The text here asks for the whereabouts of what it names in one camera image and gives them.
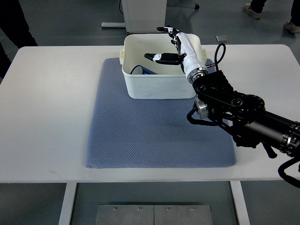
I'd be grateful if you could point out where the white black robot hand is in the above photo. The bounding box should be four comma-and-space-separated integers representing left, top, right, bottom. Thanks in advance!
144, 26, 208, 84

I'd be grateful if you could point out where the blue enamel mug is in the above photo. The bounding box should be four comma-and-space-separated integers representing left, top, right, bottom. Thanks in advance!
130, 65, 157, 75

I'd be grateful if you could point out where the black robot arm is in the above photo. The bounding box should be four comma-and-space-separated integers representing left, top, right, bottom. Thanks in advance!
187, 44, 300, 187

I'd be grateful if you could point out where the white plastic box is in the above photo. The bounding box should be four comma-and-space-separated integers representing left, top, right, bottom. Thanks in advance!
120, 34, 195, 99

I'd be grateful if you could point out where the small grey floor plate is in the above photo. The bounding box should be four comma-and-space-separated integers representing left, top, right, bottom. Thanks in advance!
216, 35, 229, 43

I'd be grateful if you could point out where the white cabinet base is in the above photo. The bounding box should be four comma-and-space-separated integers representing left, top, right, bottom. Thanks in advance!
101, 0, 167, 34

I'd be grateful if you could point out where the tan shoe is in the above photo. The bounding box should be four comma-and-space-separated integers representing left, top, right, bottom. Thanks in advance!
284, 21, 300, 34
243, 4, 262, 19

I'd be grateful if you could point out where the blue quilted mat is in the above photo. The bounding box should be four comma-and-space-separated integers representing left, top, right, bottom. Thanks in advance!
85, 58, 236, 169

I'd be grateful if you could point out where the right white table leg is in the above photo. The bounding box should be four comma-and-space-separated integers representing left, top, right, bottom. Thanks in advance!
230, 181, 250, 225

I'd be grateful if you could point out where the white table leg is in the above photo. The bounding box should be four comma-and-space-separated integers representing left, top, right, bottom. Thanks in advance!
230, 181, 250, 225
58, 182, 77, 225

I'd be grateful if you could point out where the grey metal floor plate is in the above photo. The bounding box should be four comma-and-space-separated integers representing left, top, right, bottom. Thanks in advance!
95, 205, 213, 225

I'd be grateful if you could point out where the person in dark clothes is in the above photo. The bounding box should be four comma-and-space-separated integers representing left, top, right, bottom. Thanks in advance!
0, 0, 38, 79

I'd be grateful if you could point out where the left white table leg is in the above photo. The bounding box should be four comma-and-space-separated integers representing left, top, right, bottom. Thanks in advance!
58, 182, 77, 225

